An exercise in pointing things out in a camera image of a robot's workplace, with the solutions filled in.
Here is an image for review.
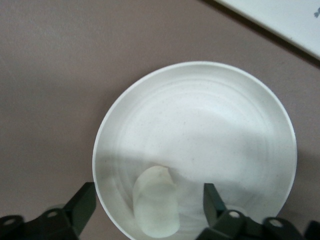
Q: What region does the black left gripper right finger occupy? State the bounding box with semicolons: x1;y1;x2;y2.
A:
196;183;320;240

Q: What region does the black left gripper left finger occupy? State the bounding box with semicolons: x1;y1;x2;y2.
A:
0;182;97;240

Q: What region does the small white bun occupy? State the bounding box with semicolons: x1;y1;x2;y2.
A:
131;164;181;238

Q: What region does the round cream plate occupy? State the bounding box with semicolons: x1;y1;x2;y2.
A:
91;61;298;240

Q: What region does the cream rabbit print tray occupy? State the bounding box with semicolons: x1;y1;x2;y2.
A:
214;0;320;61

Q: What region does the brown table cloth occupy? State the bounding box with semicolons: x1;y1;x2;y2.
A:
0;0;320;240

